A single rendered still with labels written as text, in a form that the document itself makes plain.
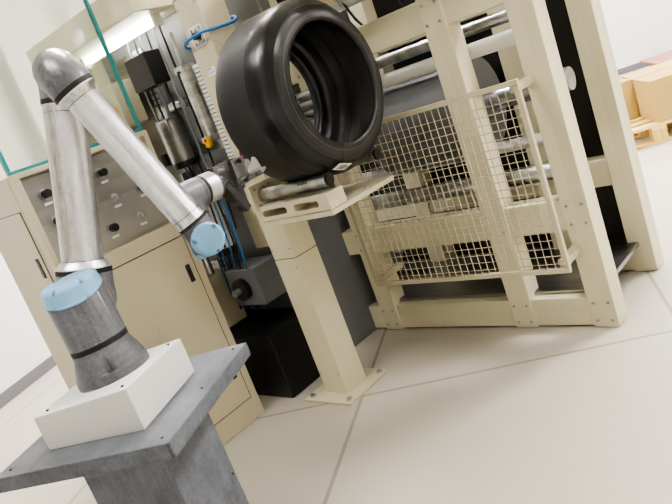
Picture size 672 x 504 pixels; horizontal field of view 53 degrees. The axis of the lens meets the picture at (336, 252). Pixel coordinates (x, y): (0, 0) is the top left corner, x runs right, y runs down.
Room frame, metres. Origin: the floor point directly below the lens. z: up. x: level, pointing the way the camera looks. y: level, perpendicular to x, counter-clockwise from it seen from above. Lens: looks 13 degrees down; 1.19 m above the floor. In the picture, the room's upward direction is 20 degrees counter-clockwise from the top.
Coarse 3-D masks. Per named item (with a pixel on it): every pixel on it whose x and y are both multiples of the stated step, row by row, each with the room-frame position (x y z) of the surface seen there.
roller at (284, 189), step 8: (312, 176) 2.28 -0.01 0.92; (320, 176) 2.24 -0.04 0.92; (328, 176) 2.23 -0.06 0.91; (280, 184) 2.39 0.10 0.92; (288, 184) 2.35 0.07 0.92; (296, 184) 2.32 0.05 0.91; (304, 184) 2.29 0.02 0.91; (312, 184) 2.26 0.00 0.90; (320, 184) 2.24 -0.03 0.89; (328, 184) 2.22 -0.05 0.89; (264, 192) 2.44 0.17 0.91; (272, 192) 2.41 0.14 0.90; (280, 192) 2.38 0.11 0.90; (288, 192) 2.35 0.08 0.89; (296, 192) 2.34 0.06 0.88
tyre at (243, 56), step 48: (288, 0) 2.33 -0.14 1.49; (240, 48) 2.24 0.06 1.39; (288, 48) 2.18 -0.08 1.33; (336, 48) 2.59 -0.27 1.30; (240, 96) 2.19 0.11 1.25; (288, 96) 2.14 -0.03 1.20; (336, 96) 2.67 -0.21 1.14; (240, 144) 2.26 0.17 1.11; (288, 144) 2.15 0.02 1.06; (336, 144) 2.23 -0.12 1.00
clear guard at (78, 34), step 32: (0, 0) 2.47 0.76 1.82; (32, 0) 2.54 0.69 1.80; (64, 0) 2.63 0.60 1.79; (0, 32) 2.43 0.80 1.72; (32, 32) 2.51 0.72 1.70; (64, 32) 2.59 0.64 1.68; (96, 32) 2.68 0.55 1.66; (0, 64) 2.40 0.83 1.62; (96, 64) 2.64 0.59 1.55; (0, 96) 2.37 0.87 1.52; (32, 96) 2.44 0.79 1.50; (128, 96) 2.68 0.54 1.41; (0, 128) 2.33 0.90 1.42; (32, 128) 2.41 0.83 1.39; (0, 160) 2.31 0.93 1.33; (32, 160) 2.37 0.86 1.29
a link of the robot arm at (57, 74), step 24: (48, 48) 1.82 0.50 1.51; (48, 72) 1.74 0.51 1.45; (72, 72) 1.74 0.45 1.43; (72, 96) 1.74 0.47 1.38; (96, 96) 1.76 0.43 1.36; (96, 120) 1.75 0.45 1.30; (120, 120) 1.77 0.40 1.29; (120, 144) 1.75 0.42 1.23; (144, 144) 1.79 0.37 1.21; (144, 168) 1.75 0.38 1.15; (144, 192) 1.77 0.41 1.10; (168, 192) 1.75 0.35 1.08; (168, 216) 1.77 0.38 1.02; (192, 216) 1.76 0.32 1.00; (192, 240) 1.74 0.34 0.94; (216, 240) 1.75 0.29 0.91
